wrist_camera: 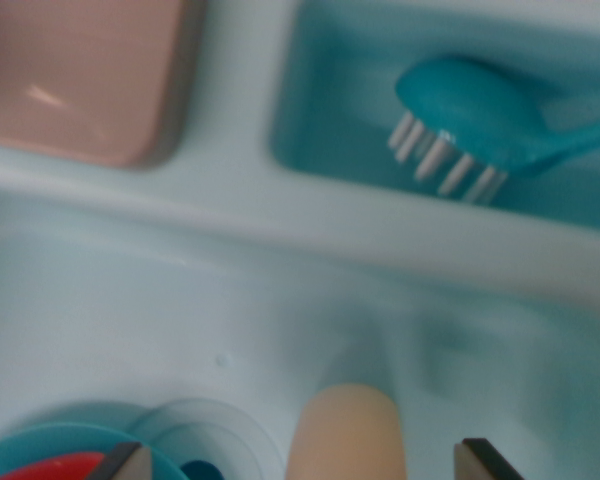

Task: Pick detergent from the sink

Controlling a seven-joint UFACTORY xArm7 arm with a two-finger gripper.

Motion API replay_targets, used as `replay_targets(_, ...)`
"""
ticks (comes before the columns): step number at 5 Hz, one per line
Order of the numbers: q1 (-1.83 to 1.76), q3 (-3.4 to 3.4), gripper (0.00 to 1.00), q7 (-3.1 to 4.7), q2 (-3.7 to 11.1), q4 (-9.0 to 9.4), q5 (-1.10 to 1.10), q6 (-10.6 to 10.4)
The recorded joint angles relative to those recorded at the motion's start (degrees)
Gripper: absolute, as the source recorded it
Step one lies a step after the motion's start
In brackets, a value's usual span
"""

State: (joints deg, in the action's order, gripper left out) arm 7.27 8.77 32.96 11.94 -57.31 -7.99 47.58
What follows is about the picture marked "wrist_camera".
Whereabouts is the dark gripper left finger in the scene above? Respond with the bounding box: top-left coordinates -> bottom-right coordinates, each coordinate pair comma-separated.
97,442 -> 154,480

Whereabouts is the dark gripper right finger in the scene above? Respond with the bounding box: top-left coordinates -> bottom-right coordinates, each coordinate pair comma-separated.
454,437 -> 524,480

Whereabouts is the cream detergent bottle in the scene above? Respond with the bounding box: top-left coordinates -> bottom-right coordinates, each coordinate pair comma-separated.
285,383 -> 406,480

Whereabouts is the light blue toy sink unit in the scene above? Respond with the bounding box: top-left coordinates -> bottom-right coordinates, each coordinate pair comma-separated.
0,0 -> 600,480

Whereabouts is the red toy cup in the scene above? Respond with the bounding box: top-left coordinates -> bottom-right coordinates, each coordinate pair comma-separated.
0,452 -> 106,480

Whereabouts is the teal toy plate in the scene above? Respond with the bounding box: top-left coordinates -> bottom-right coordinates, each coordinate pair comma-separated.
0,422 -> 181,480

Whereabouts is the teal dish brush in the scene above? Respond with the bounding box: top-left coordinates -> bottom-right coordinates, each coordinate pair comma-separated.
387,57 -> 600,206

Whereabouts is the grey toy faucet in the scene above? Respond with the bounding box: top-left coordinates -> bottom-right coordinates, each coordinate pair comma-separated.
0,0 -> 204,170

